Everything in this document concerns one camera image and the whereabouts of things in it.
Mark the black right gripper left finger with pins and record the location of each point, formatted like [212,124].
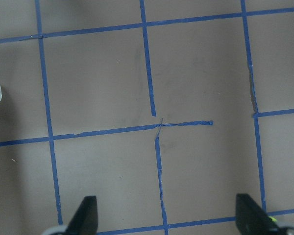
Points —
[83,222]

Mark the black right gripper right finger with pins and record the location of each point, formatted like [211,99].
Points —
[250,219]

